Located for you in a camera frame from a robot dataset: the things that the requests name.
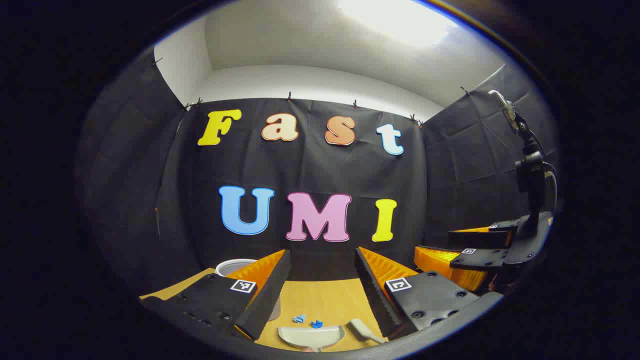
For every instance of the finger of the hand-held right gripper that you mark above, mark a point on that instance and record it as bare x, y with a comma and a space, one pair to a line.
480, 259
480, 238

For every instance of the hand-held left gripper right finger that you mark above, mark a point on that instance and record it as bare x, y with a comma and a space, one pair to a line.
372, 285

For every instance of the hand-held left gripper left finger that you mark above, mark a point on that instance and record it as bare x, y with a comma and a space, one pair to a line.
267, 295

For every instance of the dark blue paper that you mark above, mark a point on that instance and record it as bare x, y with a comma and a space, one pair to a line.
316, 324

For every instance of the white ribbed garbage bin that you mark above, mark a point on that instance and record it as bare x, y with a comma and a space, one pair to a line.
230, 265

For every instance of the grey dustpan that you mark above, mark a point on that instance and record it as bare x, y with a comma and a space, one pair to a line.
310, 336

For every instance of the small grey broom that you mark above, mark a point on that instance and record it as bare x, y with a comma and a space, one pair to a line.
362, 330

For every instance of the light blue paper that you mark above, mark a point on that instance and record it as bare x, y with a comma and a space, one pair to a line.
299, 318

